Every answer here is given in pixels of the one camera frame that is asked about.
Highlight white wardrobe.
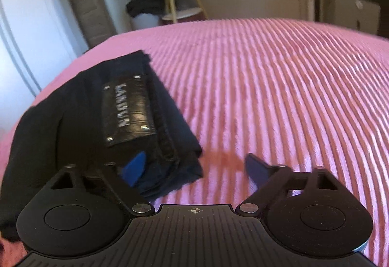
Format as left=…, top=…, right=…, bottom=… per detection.
left=0, top=0, right=90, bottom=137

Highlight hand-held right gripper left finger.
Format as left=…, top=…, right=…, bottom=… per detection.
left=50, top=152, right=154, bottom=216

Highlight white laundry basket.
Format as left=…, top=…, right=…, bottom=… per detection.
left=131, top=12, right=160, bottom=31

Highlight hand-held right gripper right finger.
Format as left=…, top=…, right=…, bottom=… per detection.
left=236, top=153, right=338, bottom=216

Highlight pink ribbed blanket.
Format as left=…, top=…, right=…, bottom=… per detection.
left=0, top=18, right=389, bottom=267

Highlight black cloth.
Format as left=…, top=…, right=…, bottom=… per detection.
left=126, top=0, right=171, bottom=18

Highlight black pants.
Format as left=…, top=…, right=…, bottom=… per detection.
left=0, top=50, right=203, bottom=241

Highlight white cabinet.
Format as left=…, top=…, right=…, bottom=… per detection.
left=321, top=0, right=382, bottom=39

